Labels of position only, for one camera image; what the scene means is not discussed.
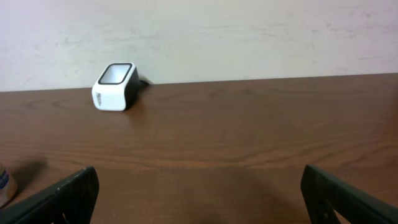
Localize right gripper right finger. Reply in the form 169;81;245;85
300;164;397;224

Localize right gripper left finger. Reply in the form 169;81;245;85
1;166;99;224

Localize green lid jar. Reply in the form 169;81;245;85
0;164;17;207

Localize white barcode scanner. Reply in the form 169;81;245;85
91;62;141;111

